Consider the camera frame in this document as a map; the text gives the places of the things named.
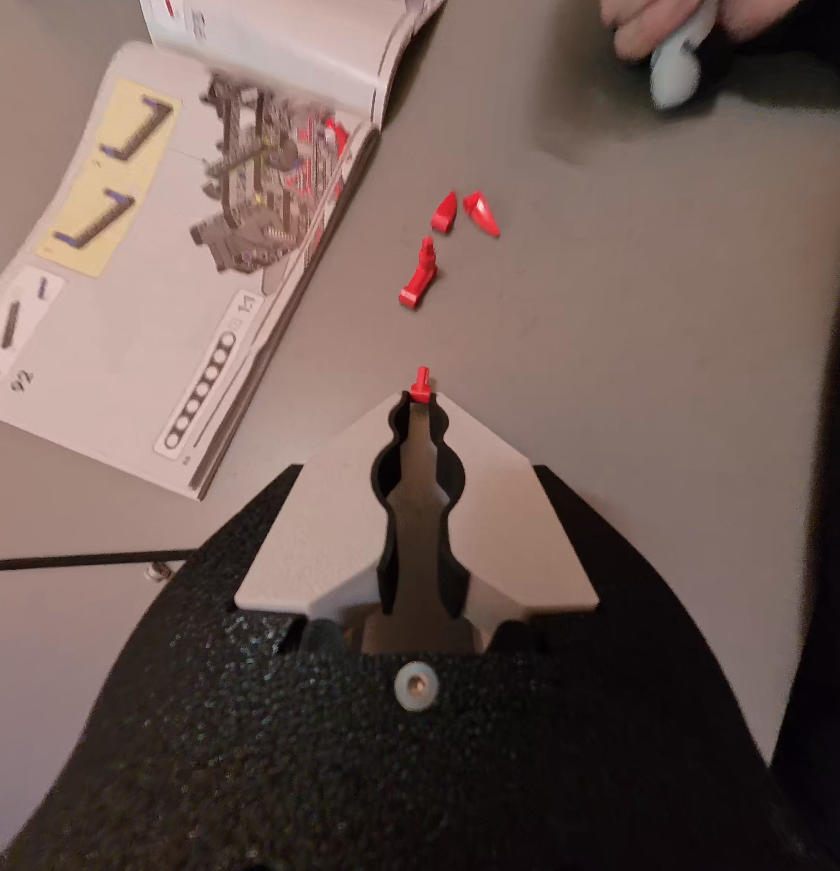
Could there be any person's right hand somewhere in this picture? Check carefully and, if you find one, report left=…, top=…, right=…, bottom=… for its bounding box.
left=600, top=0, right=802, bottom=62

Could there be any black toy axle rod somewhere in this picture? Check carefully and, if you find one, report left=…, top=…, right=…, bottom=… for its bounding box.
left=0, top=550, right=191, bottom=573

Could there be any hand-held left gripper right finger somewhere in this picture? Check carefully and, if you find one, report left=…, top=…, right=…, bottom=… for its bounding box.
left=427, top=391, right=601, bottom=637

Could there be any toy building instruction booklet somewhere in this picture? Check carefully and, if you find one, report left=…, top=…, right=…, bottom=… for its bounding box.
left=0, top=0, right=449, bottom=502

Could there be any red toy connector piece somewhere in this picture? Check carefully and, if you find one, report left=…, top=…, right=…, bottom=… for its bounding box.
left=398, top=236, right=440, bottom=310

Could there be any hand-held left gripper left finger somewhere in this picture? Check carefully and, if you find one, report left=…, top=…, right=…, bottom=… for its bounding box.
left=233, top=391, right=413, bottom=623

